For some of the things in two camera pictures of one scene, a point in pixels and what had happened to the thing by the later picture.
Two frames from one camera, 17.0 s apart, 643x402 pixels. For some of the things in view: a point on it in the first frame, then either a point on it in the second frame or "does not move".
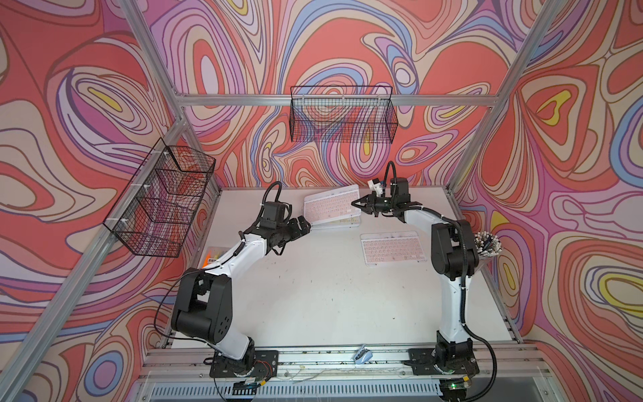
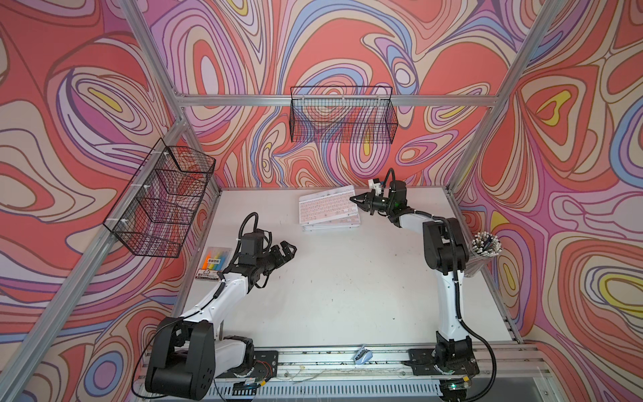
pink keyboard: x=330 y=205 -> x=348 y=222
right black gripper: x=370 y=206 does not move
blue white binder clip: x=362 y=356 does not move
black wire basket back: x=342 y=114 does not move
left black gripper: x=295 y=231 -> x=288 y=255
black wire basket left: x=154 y=215 does not move
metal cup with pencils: x=487 y=245 does not move
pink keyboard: x=392 y=248 -> x=327 y=205
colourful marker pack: x=213 y=254 does not move
